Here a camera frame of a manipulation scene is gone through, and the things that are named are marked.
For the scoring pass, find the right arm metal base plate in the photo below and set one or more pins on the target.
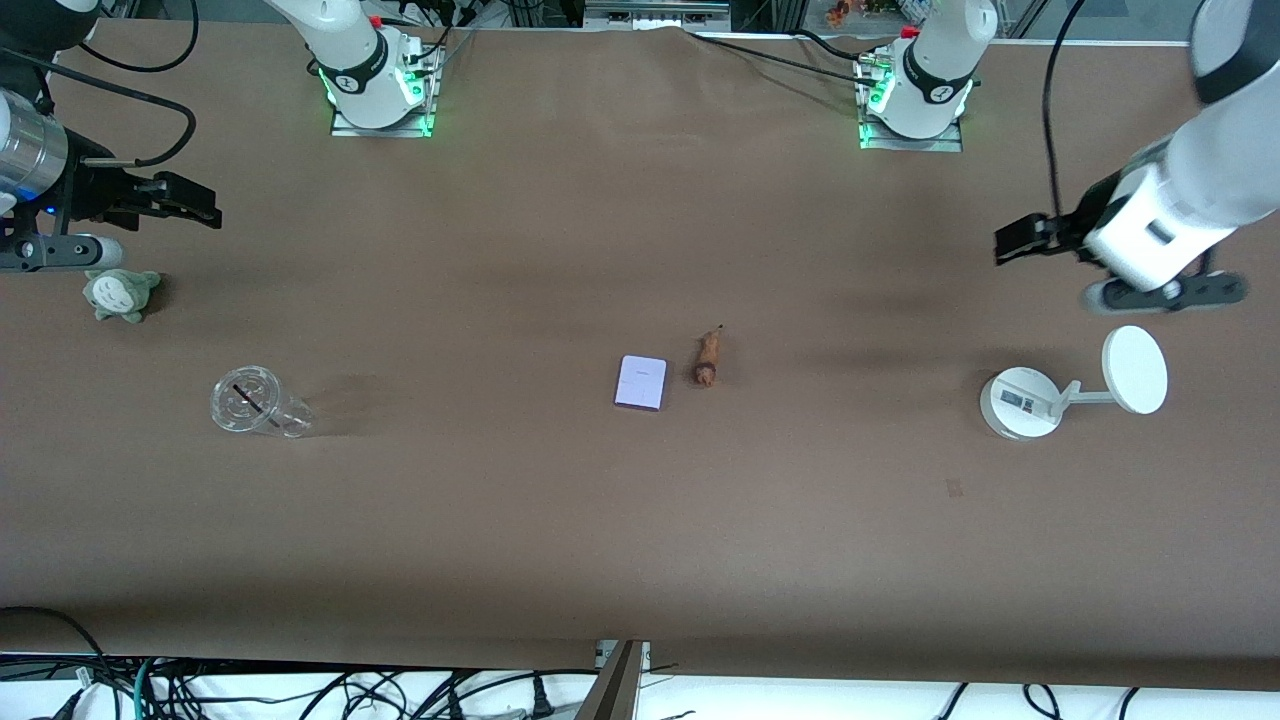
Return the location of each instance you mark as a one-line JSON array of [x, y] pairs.
[[345, 126]]

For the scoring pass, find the brown metal post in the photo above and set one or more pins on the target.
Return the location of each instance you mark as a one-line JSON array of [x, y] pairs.
[[612, 690]]

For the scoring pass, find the aluminium frame bar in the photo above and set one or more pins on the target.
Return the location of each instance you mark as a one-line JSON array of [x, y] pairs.
[[655, 12]]

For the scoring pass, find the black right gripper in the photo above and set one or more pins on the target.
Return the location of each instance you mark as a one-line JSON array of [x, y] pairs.
[[92, 190]]

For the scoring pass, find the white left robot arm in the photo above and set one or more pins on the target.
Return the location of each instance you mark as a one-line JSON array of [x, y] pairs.
[[1200, 180]]

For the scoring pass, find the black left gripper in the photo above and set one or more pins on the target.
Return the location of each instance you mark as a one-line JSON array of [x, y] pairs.
[[1082, 219]]

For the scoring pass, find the clear plastic cup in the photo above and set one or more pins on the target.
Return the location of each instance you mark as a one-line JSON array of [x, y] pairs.
[[250, 400]]

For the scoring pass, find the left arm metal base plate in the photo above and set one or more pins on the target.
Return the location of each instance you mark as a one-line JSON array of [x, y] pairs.
[[875, 141]]

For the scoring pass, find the grey-green plush toy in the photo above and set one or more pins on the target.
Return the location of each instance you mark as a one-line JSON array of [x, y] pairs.
[[118, 295]]

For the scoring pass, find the brown lion statue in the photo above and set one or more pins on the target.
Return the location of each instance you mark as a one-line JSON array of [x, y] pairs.
[[708, 358]]

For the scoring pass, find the black power plug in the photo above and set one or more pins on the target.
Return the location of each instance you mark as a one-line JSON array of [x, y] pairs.
[[541, 698]]

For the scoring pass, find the white round desk lamp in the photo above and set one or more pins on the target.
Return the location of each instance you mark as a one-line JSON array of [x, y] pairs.
[[1020, 402]]

